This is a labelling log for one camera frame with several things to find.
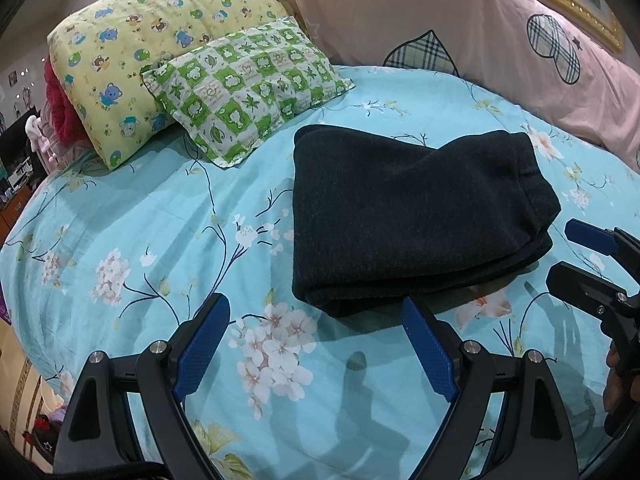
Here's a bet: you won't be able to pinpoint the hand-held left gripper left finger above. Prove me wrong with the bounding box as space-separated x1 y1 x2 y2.
52 292 231 480

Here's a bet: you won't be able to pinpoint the gold framed wall picture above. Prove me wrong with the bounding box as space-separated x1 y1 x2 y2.
129 0 626 53

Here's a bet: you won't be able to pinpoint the pink quilt with plaid hearts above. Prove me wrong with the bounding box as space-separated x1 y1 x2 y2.
252 0 640 173

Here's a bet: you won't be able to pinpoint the black pants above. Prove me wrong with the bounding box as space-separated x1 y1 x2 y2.
291 124 562 318

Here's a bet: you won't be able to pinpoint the yellow cartoon print pillow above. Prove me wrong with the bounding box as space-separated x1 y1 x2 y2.
47 0 296 171

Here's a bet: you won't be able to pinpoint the red fuzzy blanket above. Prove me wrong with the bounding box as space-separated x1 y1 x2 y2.
44 60 91 147

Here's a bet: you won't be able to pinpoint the blue floral bed sheet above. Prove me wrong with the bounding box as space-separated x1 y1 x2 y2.
0 62 640 480

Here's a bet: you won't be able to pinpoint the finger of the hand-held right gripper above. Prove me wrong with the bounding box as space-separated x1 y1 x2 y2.
546 261 640 317
565 219 640 266

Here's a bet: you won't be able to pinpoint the green checked pillow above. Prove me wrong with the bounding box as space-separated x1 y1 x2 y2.
140 16 357 168

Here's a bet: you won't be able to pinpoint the person's right hand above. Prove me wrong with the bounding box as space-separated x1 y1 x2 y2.
604 345 627 413

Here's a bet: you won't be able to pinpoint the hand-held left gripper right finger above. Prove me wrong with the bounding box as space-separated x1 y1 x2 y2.
402 296 581 480

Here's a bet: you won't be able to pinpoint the dark furniture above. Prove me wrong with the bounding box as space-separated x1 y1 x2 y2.
0 107 43 201

